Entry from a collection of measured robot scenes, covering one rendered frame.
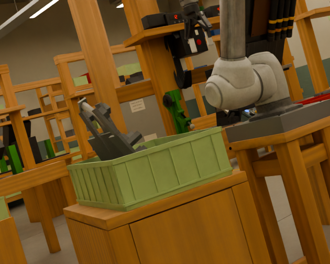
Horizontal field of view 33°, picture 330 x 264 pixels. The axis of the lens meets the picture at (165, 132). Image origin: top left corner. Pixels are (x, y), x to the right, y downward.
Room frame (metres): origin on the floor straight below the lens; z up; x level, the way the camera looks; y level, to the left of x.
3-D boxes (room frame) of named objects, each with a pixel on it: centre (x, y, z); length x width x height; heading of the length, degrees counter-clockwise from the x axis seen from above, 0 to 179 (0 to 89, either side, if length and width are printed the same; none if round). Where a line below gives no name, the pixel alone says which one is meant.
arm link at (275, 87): (2.44, -0.48, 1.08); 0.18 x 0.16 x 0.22; 123
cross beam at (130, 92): (3.61, -0.30, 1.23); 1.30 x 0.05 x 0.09; 122
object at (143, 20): (3.33, -0.13, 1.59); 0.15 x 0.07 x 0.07; 122
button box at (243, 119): (2.94, -0.49, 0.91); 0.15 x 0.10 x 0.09; 122
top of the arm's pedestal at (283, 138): (2.45, -0.49, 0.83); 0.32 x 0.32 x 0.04; 36
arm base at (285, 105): (2.46, -0.50, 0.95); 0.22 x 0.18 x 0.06; 135
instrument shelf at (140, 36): (3.52, -0.35, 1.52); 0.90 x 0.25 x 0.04; 122
